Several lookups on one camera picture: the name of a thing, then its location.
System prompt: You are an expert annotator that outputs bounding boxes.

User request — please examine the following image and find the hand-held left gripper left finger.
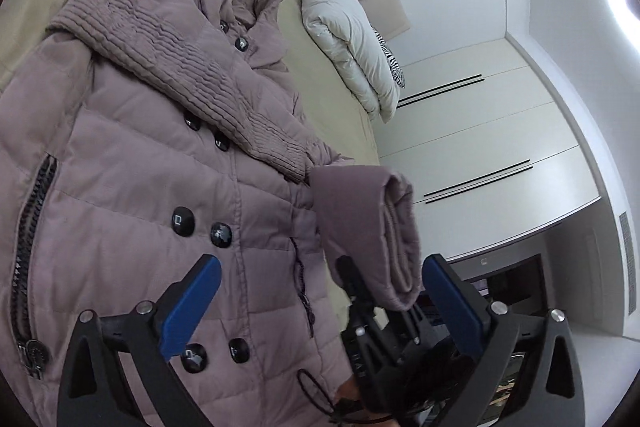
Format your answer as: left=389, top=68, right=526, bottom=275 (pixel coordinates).
left=56, top=253, right=223, bottom=427

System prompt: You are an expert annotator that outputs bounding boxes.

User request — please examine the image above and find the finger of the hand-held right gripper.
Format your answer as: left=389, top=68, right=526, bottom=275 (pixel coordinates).
left=334, top=255, right=382, bottom=334
left=392, top=302, right=437, bottom=358

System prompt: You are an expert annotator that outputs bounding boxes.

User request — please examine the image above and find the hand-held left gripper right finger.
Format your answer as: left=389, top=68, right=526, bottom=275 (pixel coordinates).
left=421, top=253, right=586, bottom=427

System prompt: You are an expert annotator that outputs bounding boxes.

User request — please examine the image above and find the mauve puffer jacket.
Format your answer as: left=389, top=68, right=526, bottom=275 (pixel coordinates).
left=0, top=0, right=423, bottom=427

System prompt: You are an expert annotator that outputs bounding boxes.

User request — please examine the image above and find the person's right hand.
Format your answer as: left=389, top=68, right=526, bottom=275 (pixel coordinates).
left=333, top=379, right=362, bottom=409

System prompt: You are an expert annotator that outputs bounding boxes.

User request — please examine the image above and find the white wardrobe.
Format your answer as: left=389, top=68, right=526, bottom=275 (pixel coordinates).
left=372, top=32, right=608, bottom=264

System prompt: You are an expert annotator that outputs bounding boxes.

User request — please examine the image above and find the bed with beige cover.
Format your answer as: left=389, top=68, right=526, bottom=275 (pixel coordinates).
left=0, top=0, right=388, bottom=408

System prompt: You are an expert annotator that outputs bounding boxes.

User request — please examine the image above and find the zebra print pillow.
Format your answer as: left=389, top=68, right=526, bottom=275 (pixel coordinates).
left=372, top=28, right=406, bottom=88

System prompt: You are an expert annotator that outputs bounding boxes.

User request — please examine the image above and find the white folded duvet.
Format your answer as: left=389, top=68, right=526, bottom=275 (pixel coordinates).
left=294, top=0, right=401, bottom=124

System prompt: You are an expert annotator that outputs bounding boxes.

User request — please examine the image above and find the white wall vent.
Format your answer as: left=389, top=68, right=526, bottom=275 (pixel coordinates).
left=619, top=211, right=639, bottom=289

